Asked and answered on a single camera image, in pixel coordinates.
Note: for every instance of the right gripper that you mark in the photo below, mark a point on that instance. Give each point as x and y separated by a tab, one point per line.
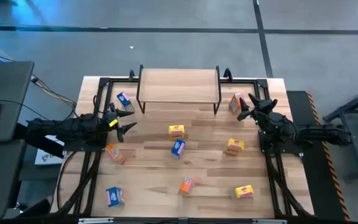
265	109

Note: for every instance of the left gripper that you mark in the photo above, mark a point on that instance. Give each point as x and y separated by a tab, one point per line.
110	116

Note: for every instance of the orange Mini Wheats cereal box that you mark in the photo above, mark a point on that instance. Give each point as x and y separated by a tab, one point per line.
187	183
235	102
114	153

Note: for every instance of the blue Frosted Flakes cereal box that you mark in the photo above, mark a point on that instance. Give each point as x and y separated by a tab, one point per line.
125	101
114	196
178	148

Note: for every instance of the yellow Pops cereal box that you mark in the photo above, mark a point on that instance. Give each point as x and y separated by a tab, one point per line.
176	131
235	145
244	191

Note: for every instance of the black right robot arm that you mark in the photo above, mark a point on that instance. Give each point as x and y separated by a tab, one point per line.
322	132

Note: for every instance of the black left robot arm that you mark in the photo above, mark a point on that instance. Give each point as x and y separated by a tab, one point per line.
73	127

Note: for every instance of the black clamp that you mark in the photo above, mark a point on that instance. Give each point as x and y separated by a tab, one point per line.
227	74
131	74

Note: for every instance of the white printed box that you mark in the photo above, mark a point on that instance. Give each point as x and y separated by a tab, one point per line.
47	158

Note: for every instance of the black desk support beam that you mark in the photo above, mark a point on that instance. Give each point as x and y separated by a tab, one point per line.
39	144

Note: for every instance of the black metal stand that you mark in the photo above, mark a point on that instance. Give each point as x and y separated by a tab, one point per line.
350	107

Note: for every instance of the black hazard-striped floor mat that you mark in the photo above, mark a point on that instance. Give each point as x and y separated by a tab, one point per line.
314	186

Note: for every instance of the grey desk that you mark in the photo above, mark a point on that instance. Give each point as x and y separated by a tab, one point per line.
5	99

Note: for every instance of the black desk foot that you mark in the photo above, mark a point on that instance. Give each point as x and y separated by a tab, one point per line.
36	209

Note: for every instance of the black metal table frame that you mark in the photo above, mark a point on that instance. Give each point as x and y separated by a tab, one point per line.
244	81

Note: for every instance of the wooden shelf with black frame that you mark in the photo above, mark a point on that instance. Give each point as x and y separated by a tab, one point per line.
179	85

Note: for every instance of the silver aluminium bracket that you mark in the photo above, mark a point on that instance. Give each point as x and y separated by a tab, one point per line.
95	221
269	221

